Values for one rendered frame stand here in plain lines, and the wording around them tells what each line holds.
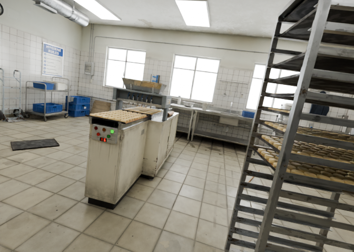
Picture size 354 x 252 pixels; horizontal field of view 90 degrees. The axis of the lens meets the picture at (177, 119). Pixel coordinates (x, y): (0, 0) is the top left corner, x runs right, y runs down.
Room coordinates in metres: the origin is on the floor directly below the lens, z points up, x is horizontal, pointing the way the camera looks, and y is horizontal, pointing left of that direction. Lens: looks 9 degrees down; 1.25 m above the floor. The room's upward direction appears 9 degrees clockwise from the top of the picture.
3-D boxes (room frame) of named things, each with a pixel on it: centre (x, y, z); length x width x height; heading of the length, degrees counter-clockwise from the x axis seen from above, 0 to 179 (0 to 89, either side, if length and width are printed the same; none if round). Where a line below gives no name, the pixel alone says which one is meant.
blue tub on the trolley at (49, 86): (4.47, 3.48, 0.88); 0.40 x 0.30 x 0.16; 81
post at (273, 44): (1.19, -0.53, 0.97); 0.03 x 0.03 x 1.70; 84
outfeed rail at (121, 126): (2.51, 0.34, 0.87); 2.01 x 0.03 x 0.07; 171
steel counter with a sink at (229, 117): (4.91, -0.49, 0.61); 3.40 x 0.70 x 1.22; 77
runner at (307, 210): (1.12, -0.83, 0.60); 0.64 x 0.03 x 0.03; 84
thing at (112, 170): (1.92, 0.58, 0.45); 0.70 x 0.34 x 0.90; 171
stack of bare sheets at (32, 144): (2.84, 2.31, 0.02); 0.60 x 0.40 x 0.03; 137
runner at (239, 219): (1.12, -0.83, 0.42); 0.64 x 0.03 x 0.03; 84
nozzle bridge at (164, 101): (2.42, 0.50, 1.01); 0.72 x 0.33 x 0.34; 81
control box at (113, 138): (1.56, 0.63, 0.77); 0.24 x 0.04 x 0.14; 81
